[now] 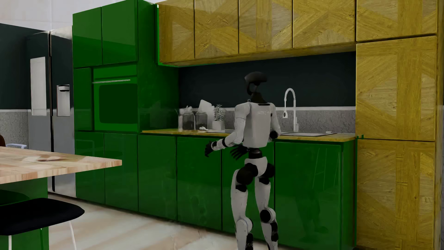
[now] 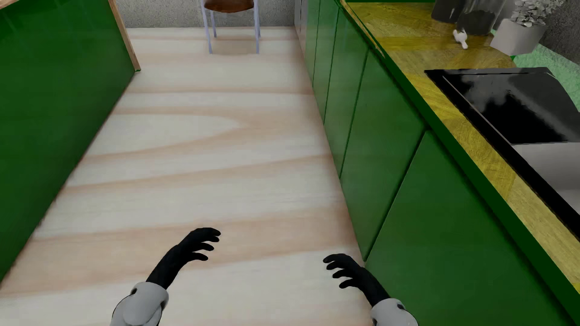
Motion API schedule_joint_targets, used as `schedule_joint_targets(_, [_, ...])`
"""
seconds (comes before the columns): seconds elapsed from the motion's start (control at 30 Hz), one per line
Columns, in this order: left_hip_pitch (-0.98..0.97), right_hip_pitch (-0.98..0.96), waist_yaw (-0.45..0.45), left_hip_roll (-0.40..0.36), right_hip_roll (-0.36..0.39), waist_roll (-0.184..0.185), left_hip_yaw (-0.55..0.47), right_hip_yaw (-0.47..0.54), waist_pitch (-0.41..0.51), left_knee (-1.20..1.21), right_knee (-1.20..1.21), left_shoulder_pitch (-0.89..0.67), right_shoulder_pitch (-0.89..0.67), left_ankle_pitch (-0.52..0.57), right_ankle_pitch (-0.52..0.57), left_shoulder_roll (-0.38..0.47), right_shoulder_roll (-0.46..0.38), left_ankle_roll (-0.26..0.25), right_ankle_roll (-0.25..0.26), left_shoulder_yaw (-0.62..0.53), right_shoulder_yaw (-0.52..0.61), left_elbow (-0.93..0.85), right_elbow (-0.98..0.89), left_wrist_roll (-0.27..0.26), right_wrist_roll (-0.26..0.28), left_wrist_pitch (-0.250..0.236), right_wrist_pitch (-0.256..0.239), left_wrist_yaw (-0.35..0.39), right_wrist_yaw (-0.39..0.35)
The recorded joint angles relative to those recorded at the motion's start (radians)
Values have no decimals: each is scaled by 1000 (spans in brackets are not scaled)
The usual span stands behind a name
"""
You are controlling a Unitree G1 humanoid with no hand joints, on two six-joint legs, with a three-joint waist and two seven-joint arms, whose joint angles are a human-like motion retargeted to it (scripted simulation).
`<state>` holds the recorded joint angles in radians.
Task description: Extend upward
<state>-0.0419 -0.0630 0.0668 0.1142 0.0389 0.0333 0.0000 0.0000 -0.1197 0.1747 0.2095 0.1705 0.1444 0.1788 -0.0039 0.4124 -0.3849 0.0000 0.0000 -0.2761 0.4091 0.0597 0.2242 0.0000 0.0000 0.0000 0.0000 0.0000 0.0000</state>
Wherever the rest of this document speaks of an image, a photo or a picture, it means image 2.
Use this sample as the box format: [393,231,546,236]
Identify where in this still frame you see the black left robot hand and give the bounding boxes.
[146,228,222,290]

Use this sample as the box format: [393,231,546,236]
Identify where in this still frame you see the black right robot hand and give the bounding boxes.
[323,254,391,308]

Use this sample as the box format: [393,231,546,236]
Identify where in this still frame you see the green kitchen base cabinets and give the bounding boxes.
[295,0,580,326]

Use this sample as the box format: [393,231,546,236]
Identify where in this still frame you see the green kitchen island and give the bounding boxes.
[0,0,142,281]

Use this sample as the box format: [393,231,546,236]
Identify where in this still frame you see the black induction cooktop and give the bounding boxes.
[424,67,580,236]

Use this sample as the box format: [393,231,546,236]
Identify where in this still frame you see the brown seat metal stool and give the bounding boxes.
[199,0,262,56]

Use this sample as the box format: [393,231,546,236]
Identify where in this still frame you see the dark glass jar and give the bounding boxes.
[457,0,504,36]

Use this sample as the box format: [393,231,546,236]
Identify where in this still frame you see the grey potted plant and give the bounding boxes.
[490,0,567,57]

